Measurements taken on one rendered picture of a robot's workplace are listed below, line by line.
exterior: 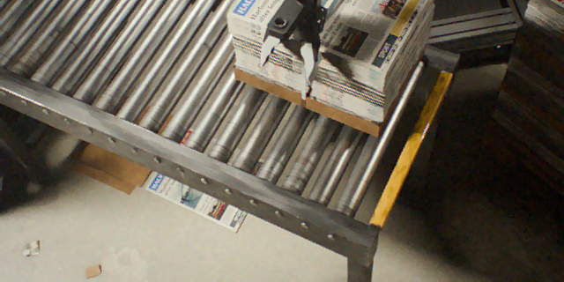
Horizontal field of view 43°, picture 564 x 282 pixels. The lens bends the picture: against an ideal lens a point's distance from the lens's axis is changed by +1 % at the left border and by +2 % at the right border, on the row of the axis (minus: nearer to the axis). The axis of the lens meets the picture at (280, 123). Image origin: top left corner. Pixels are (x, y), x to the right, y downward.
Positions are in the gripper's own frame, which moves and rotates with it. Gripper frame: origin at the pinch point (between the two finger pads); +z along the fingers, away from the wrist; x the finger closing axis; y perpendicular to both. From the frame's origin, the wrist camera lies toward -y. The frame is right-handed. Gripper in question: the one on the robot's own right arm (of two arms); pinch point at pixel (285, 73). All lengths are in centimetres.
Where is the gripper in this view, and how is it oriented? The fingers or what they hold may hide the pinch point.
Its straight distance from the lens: 148.0
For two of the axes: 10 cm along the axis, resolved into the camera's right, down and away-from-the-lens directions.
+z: -1.8, 8.6, 4.8
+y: 4.4, -3.7, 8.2
